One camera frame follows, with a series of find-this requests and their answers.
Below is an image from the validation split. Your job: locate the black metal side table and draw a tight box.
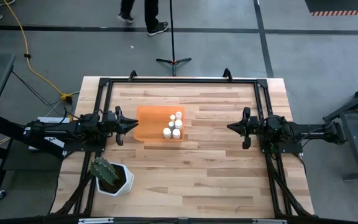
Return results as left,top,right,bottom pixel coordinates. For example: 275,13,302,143
323,79,358,181

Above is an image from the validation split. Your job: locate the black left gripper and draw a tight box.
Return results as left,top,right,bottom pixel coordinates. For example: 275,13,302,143
104,105,139,146

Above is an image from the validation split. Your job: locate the white paper sheet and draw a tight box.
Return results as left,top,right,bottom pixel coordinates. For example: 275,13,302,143
37,116,71,124

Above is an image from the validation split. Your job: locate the orange translucent plastic basket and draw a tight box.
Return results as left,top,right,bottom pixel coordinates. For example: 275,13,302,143
132,105,186,143

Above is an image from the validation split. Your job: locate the black hazard-striped floor mat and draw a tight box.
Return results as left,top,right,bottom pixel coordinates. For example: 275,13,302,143
305,0,358,16

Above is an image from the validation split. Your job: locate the black aluminium table frame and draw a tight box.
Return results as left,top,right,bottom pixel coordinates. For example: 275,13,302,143
50,67,315,224

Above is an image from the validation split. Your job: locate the white faceted plant pot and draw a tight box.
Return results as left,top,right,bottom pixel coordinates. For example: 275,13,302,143
95,161,135,197

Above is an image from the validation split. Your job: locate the green cactus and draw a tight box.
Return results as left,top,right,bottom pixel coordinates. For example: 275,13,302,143
89,157,120,187

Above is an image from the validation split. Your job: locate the black tripod stand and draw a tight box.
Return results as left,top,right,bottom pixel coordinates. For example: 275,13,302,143
155,0,193,77

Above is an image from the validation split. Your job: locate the yellow extension cable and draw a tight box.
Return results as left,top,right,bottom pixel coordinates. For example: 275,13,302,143
3,0,73,103

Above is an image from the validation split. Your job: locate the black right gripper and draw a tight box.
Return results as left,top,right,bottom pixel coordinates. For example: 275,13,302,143
227,106,262,150

